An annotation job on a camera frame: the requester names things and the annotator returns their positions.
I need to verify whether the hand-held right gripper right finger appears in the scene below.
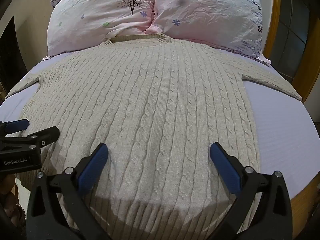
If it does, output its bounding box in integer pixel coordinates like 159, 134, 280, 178
209, 142, 293, 240

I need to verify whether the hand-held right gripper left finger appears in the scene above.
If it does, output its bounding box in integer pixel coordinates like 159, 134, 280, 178
26, 143, 113, 240

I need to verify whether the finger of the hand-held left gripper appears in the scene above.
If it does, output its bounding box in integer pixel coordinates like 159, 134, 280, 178
0, 119, 29, 136
0, 126, 60, 154

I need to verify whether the beige cable-knit sweater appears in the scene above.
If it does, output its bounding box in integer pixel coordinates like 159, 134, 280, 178
5, 33, 303, 240

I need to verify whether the pink pillow with tree print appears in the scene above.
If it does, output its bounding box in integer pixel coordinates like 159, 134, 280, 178
42, 0, 158, 61

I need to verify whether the pink pillow with purple print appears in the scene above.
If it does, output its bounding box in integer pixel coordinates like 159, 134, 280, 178
145, 0, 272, 65

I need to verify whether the wooden bed frame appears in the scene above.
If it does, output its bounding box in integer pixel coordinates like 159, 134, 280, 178
264, 0, 320, 240

